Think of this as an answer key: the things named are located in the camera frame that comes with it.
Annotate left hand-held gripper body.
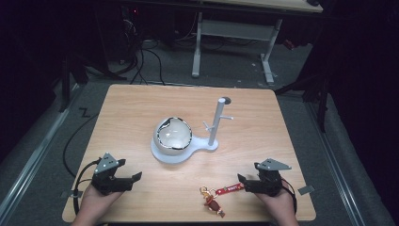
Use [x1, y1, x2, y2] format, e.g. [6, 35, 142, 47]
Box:
[90, 153, 133, 196]

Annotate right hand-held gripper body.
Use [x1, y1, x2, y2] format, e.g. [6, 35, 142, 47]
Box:
[253, 157, 293, 198]

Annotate red strap figure keychain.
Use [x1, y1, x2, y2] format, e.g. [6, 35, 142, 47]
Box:
[199, 182, 246, 218]

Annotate person's left hand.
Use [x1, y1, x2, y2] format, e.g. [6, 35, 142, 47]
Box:
[82, 184, 124, 218]

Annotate person's right hand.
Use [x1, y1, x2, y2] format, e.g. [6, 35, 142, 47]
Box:
[254, 180, 297, 218]

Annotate grey tape piece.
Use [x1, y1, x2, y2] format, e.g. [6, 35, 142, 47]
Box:
[60, 189, 84, 200]
[297, 185, 316, 196]

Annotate white peg stand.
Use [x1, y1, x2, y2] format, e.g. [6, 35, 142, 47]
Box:
[151, 96, 235, 165]

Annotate black tripod stand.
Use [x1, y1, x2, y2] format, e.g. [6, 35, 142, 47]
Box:
[274, 62, 333, 134]
[57, 46, 128, 113]

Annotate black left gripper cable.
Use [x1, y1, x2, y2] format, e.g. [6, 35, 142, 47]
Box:
[72, 159, 102, 217]

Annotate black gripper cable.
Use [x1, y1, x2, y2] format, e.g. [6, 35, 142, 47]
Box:
[72, 159, 102, 217]
[279, 178, 298, 216]

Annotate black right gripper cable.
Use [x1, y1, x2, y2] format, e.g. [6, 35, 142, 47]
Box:
[279, 178, 298, 216]

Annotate black floor cable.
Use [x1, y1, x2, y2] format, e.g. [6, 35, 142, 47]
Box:
[62, 106, 100, 179]

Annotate metal floor rail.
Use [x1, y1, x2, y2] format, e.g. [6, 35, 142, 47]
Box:
[0, 82, 83, 218]
[304, 101, 368, 226]

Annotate bundle of black cables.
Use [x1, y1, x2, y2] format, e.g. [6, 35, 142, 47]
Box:
[119, 18, 167, 87]

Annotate white metal frame desk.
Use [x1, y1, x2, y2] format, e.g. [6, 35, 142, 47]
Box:
[191, 0, 325, 87]

